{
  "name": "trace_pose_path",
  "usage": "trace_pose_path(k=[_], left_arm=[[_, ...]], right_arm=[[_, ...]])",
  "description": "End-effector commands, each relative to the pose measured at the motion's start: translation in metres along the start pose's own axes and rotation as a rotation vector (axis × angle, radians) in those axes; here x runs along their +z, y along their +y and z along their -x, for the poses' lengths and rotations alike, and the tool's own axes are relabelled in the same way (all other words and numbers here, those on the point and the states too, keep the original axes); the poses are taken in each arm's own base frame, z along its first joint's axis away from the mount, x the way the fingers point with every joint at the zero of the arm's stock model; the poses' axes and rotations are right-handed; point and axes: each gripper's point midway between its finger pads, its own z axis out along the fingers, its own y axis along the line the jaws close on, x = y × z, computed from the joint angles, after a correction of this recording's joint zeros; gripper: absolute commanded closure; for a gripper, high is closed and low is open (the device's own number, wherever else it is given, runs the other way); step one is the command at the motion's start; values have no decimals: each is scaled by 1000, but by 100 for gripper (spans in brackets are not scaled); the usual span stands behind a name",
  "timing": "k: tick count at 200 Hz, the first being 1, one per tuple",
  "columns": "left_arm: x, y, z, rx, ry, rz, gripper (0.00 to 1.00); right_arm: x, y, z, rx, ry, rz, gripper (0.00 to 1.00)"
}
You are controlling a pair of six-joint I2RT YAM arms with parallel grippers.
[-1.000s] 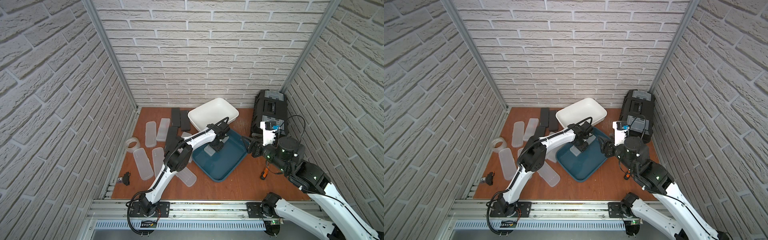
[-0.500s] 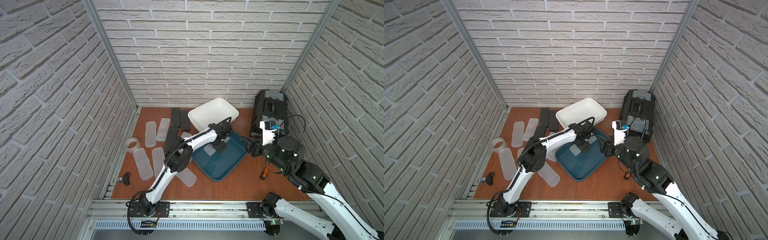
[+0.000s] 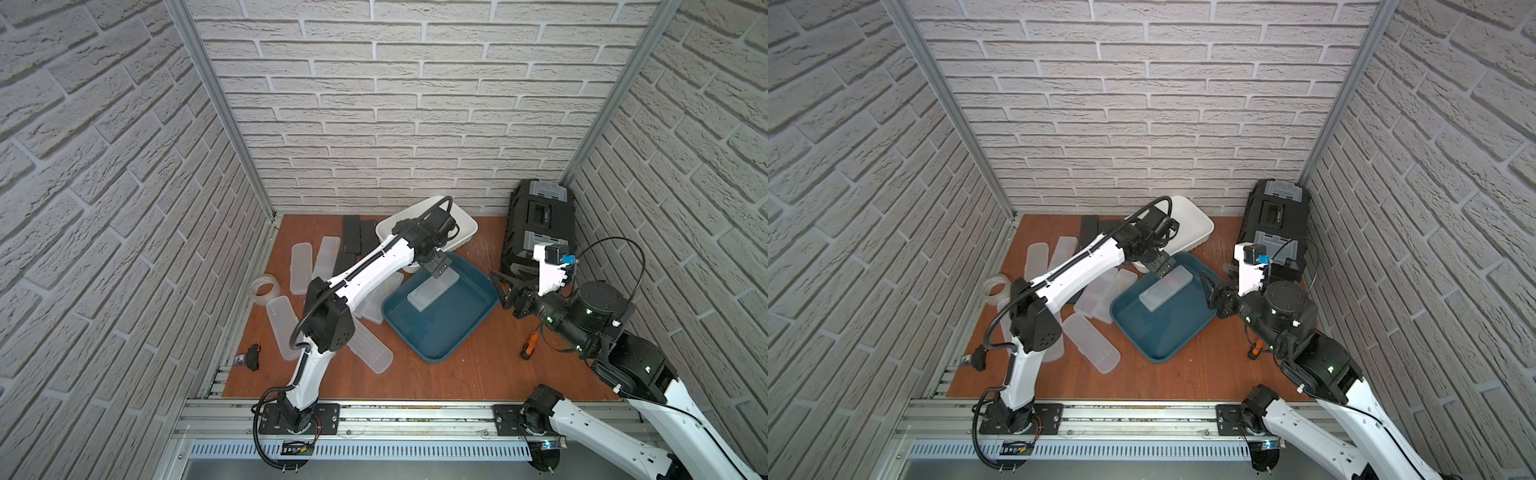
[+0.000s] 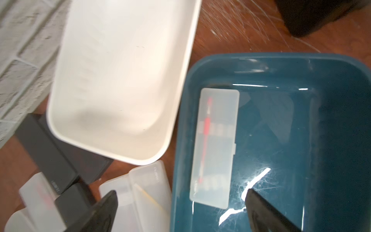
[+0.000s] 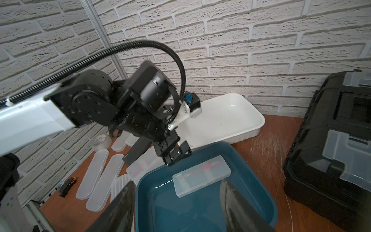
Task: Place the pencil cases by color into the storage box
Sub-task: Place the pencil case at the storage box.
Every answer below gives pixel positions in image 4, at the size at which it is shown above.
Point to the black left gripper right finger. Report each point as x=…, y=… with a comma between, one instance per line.
x=263, y=217

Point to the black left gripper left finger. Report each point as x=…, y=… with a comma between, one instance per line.
x=100, y=218

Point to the clear pencil case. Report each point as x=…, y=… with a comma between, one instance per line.
x=126, y=219
x=214, y=147
x=39, y=199
x=152, y=196

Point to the black pencil case near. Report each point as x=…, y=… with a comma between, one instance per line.
x=74, y=203

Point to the black pencil case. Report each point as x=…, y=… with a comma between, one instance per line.
x=90, y=166
x=74, y=203
x=46, y=155

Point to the black pencil case far right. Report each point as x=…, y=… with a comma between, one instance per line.
x=90, y=166

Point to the clear pencil case rounded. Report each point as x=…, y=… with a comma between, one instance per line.
x=16, y=223

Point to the black pencil case far left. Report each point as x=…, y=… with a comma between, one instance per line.
x=46, y=155

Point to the teal plastic tray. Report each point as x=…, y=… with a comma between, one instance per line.
x=303, y=141

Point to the white plastic tray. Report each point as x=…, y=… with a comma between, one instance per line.
x=119, y=76

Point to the black plastic toolbox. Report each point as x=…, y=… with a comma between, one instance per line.
x=303, y=17

